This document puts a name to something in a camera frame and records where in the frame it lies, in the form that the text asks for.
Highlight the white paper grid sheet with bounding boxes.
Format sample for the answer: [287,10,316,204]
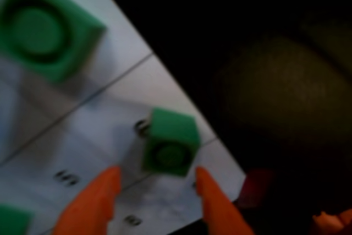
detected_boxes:
[0,0,247,235]

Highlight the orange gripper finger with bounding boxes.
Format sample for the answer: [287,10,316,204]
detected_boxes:
[51,164,122,235]
[194,166,256,235]

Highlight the green cube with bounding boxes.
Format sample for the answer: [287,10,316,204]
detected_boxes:
[141,107,201,178]
[0,0,108,85]
[0,204,34,235]

